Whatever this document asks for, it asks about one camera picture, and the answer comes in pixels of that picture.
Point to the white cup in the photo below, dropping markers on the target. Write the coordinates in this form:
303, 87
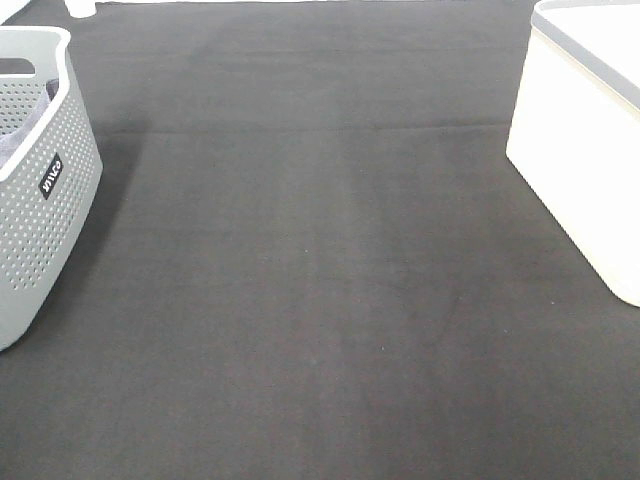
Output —
81, 8

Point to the cream storage bin grey rim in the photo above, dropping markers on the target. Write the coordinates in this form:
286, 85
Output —
574, 135

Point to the grey perforated laundry basket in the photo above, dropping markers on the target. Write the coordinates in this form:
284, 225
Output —
49, 183

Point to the grey microfibre towel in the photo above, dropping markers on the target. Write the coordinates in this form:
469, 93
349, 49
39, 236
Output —
10, 142

